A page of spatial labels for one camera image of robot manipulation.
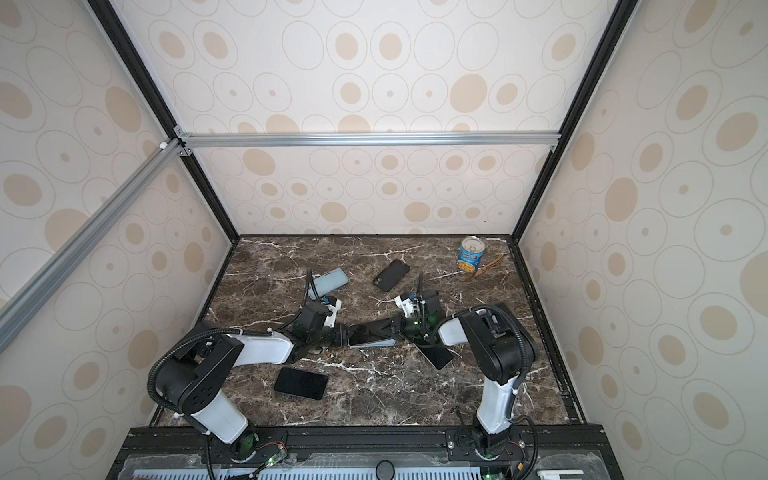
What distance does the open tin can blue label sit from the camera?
105cm

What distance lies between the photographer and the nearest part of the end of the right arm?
0.83 metres

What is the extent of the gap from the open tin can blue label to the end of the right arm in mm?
333
